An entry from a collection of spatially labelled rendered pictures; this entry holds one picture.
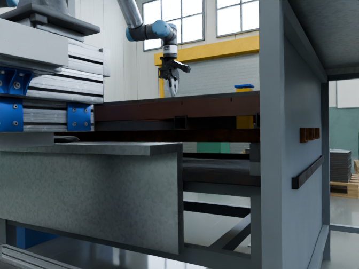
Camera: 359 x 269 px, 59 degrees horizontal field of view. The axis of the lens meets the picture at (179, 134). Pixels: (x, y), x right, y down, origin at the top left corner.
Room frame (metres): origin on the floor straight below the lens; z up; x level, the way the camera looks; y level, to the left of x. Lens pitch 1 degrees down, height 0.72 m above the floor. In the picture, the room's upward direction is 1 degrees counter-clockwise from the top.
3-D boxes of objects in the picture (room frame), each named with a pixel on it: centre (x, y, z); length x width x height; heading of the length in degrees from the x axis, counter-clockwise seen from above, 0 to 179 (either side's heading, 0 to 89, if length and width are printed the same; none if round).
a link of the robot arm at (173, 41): (1.59, 0.04, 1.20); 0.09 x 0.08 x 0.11; 163
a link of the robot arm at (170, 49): (1.59, 0.04, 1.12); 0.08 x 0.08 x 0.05
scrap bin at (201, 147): (5.47, -0.57, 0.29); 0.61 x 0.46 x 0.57; 157
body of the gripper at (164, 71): (1.60, 0.05, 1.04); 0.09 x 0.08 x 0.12; 61
